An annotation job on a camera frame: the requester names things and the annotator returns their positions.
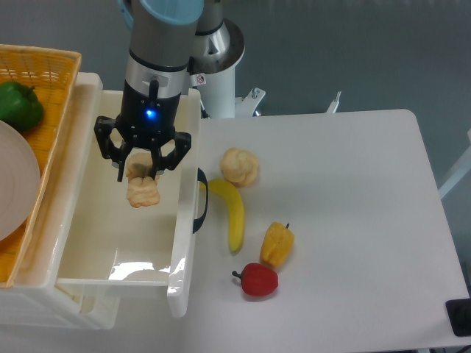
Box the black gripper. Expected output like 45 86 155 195
93 79 191 182

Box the square tan bread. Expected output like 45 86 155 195
125 152 160 208

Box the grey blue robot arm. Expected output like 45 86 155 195
94 1 223 181

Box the upper white drawer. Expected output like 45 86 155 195
57 89 205 318

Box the round tan bread roll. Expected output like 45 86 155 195
219 148 259 186

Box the white drawer cabinet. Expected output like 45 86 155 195
0 71 121 330

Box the yellow banana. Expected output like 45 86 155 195
199 178 245 254

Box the orange plastic basket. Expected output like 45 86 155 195
1 44 82 289

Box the beige round plate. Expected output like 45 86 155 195
1 122 40 240

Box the green bell pepper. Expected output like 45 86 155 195
1 81 44 132

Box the yellow bell pepper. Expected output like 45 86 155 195
260 222 295 268

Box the red bell pepper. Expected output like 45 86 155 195
232 263 279 297

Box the black device at edge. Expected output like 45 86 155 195
445 299 471 337

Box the black drawer handle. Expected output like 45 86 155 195
192 167 210 234

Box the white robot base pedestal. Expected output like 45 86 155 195
189 18 266 118

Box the white table frame bracket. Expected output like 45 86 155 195
438 130 470 199

